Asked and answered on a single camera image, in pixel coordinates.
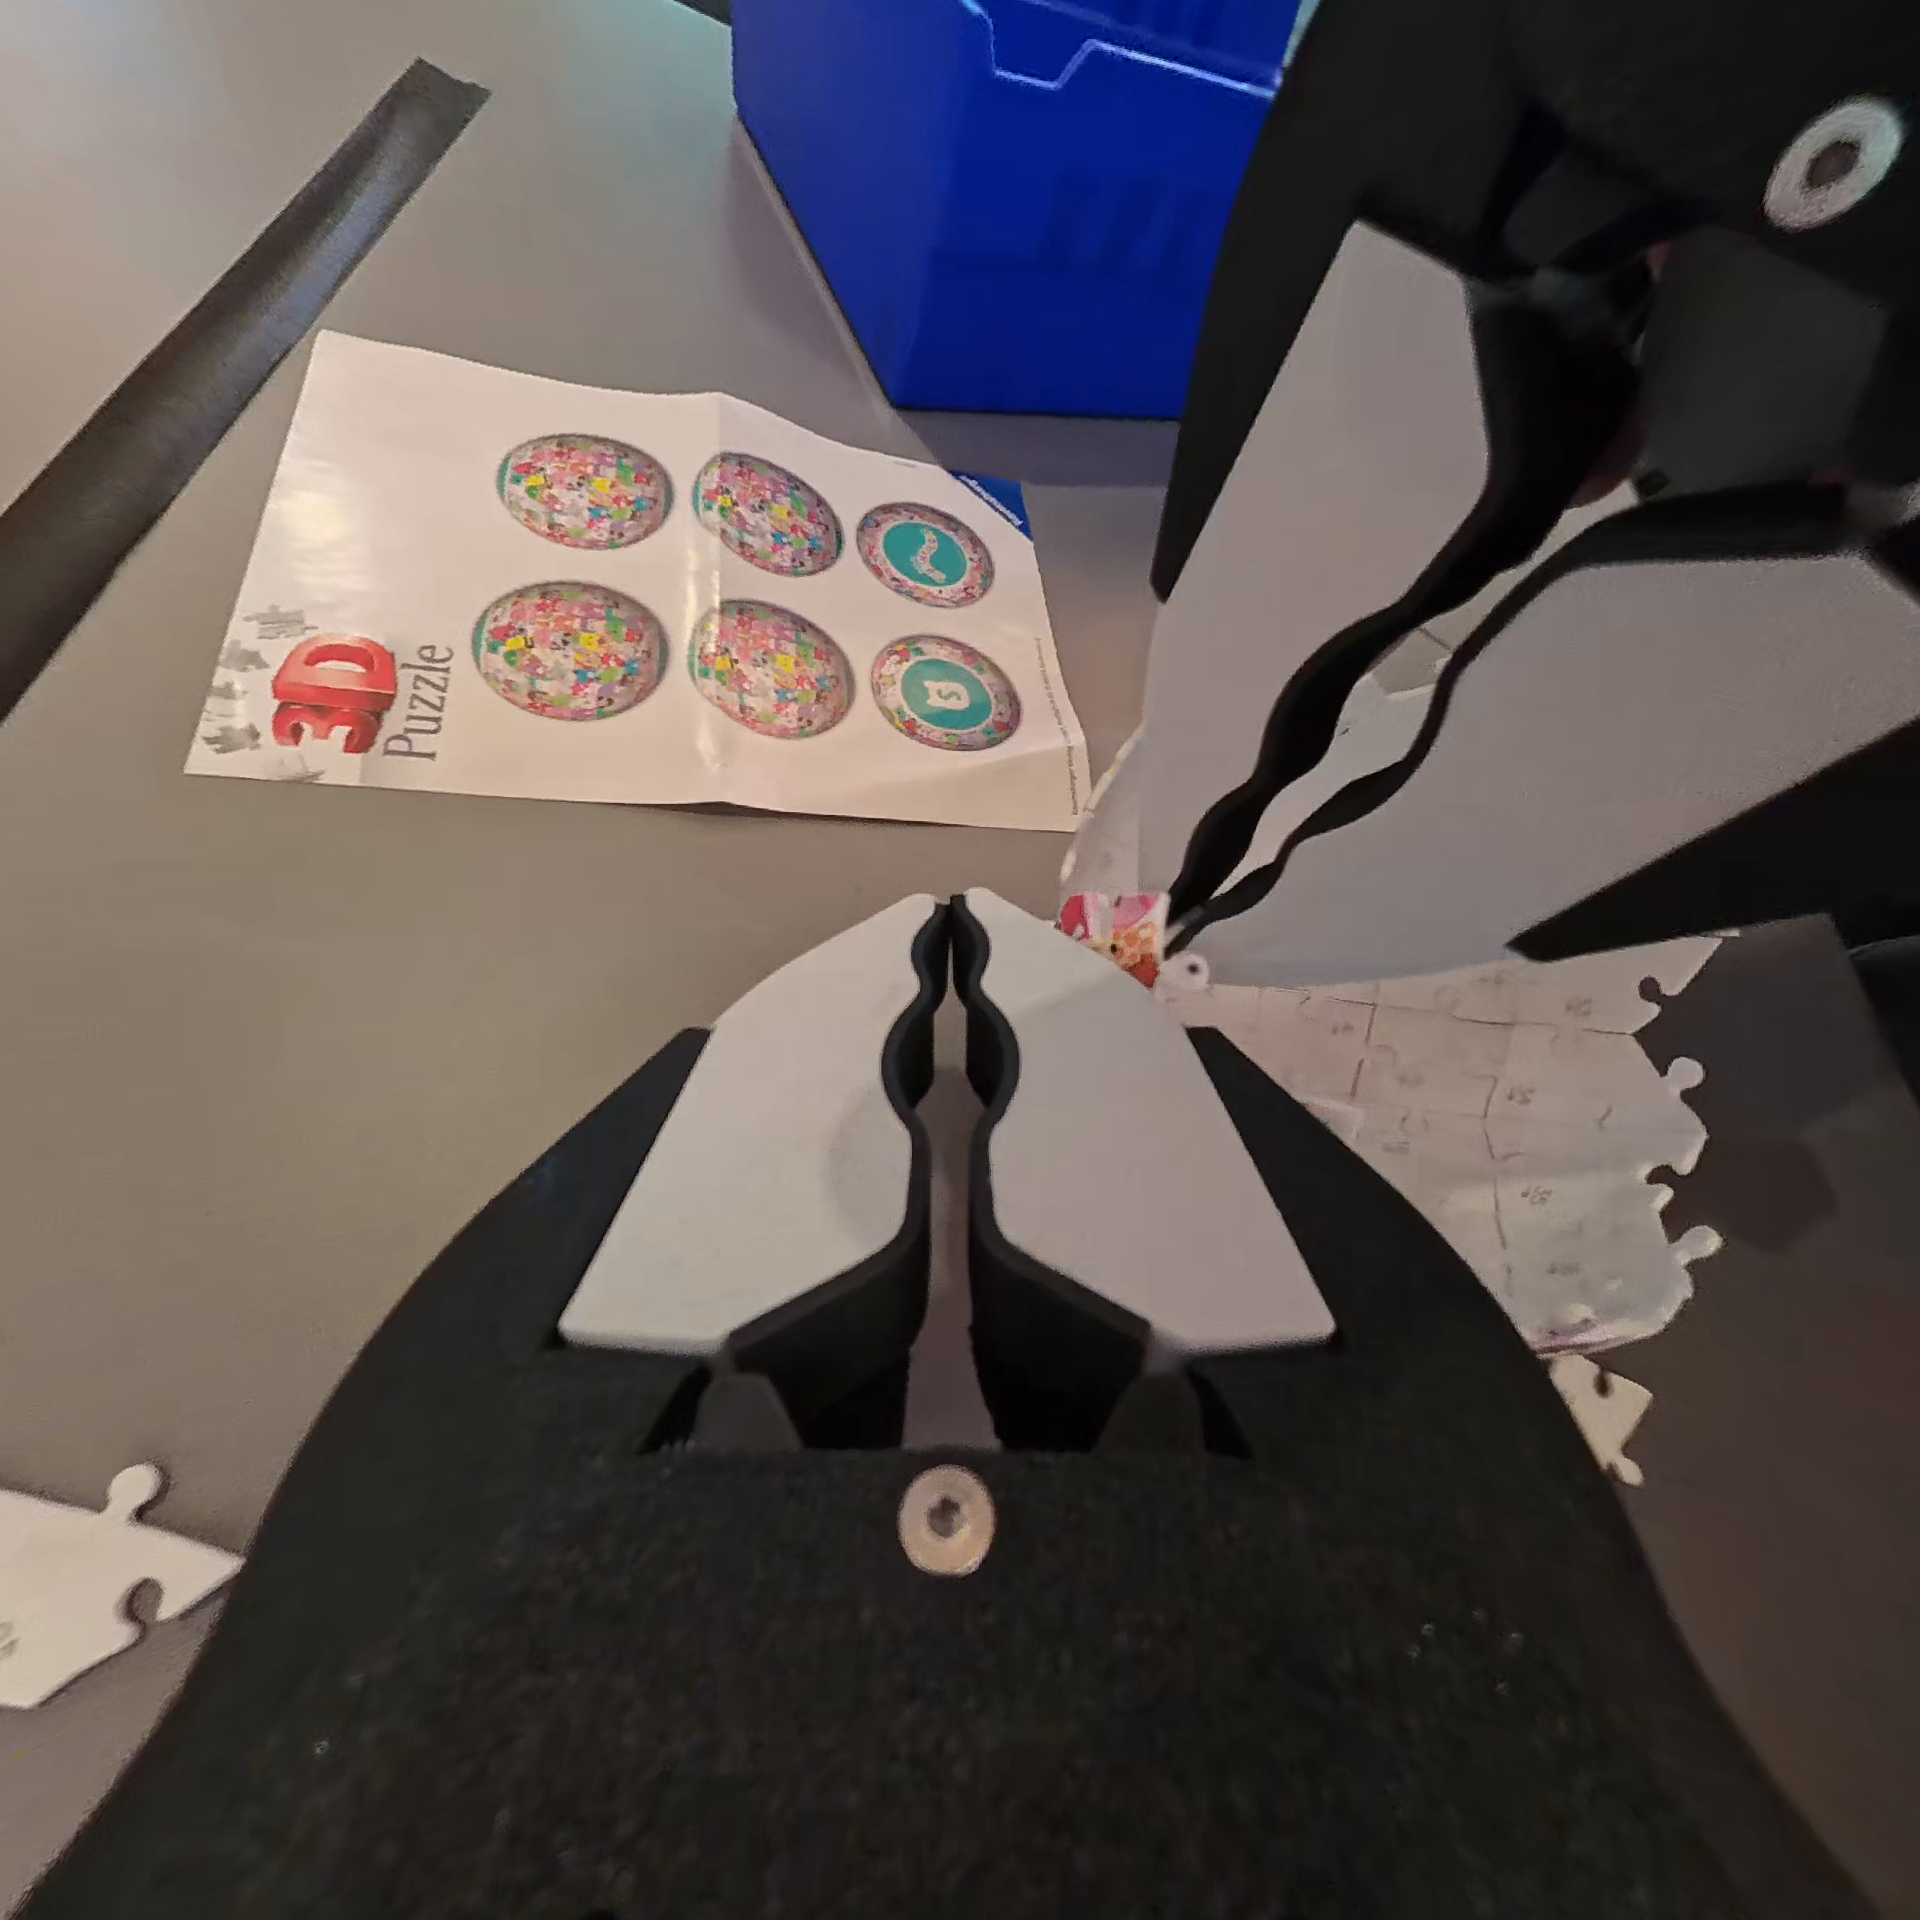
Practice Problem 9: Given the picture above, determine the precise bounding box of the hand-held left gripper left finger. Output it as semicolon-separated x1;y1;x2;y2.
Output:
551;893;955;1442

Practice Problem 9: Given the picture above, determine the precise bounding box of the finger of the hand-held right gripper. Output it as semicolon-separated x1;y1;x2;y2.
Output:
1194;487;1893;990
1128;217;1575;921

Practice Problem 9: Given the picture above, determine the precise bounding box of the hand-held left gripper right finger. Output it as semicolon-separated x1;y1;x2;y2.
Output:
960;882;1344;1442

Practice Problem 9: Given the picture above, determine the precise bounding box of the puzzle piece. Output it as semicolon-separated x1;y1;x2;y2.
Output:
1051;893;1213;999
1547;1351;1654;1487
0;1465;247;1711

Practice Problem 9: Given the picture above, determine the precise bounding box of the colourful puzzle ball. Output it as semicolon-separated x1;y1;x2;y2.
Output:
1051;649;1724;1351

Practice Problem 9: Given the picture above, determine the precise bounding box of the puzzle instruction leaflet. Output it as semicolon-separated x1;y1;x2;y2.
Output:
185;331;1094;836

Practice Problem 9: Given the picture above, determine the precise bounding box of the blue plastic bin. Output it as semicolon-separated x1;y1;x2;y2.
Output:
735;0;1308;417

